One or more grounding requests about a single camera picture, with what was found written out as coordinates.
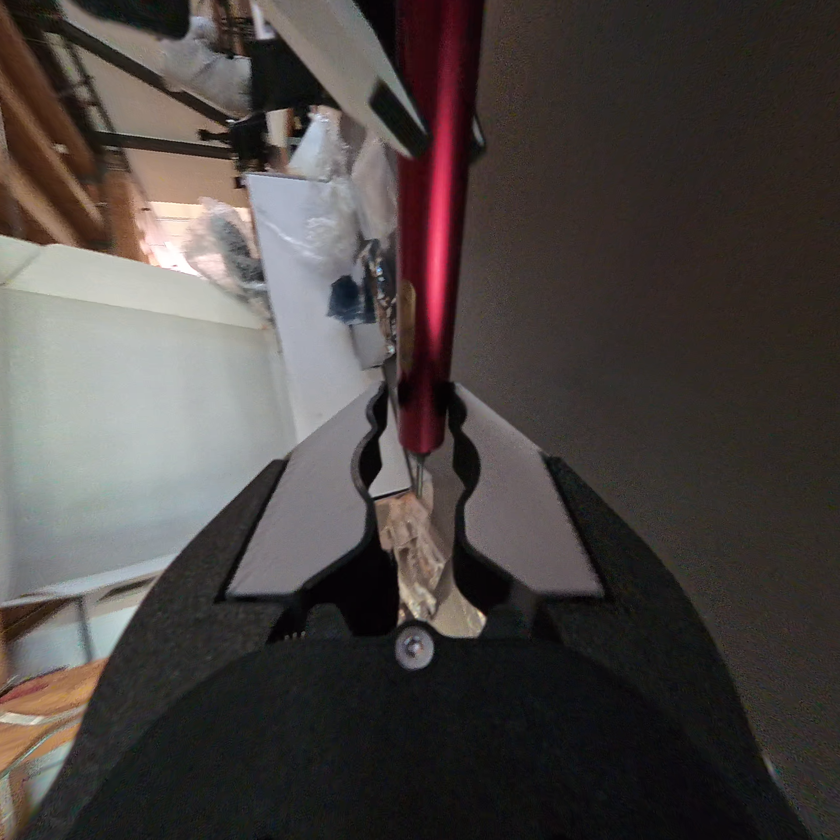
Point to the dark grey desk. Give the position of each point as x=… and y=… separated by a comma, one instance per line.
x=656, y=328

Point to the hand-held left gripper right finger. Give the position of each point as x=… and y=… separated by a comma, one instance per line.
x=525, y=525

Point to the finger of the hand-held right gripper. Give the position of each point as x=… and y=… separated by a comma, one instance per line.
x=480, y=141
x=328, y=46

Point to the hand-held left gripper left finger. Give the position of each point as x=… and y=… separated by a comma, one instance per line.
x=308, y=518

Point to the crumpled clear plastic wrap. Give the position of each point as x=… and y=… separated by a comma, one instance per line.
x=223, y=249

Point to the black steel beam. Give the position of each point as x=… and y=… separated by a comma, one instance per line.
x=164, y=141

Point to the red screwdriver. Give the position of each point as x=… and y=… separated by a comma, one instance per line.
x=433, y=197

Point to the silver foil bag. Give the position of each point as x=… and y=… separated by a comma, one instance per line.
x=384, y=315

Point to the orange and white cardboard box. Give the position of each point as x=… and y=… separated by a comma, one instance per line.
x=295, y=328

